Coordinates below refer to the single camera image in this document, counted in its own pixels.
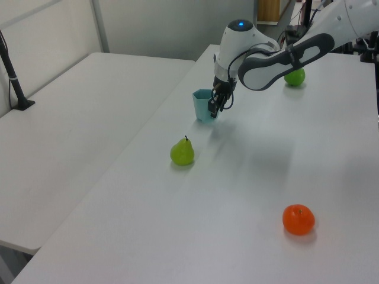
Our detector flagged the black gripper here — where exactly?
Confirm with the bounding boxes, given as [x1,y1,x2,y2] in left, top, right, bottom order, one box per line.
[207,74,238,120]

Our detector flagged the green plastic pear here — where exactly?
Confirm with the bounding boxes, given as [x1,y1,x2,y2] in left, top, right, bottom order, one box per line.
[169,135,195,166]

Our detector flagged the black equipment box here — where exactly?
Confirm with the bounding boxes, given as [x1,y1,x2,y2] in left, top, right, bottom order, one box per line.
[284,25,307,38]

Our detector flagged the wooden panel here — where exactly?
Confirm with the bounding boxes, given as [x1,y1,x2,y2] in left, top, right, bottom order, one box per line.
[257,0,281,23]

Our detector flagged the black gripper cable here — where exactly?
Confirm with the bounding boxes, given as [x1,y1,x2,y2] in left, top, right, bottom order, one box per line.
[222,43,285,111]

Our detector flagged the light blue hexagonal mug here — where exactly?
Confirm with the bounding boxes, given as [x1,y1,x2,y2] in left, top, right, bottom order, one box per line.
[192,88,220,124]

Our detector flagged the green plastic apple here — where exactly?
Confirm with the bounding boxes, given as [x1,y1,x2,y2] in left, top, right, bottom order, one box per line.
[284,68,306,87]

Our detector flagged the grey partition frame post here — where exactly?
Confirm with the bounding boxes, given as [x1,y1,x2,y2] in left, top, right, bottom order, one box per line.
[91,0,111,54]

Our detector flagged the orange plastic tangerine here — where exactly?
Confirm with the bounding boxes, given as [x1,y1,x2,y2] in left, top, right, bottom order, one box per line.
[282,204,316,237]

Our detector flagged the black camera pole with base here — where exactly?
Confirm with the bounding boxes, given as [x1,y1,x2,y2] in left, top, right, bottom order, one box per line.
[0,29,36,111]

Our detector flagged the thin black cable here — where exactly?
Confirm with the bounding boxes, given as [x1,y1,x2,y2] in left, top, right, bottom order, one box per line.
[0,29,15,109]

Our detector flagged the black vertical post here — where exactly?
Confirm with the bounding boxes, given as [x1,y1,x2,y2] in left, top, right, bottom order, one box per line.
[303,0,313,29]

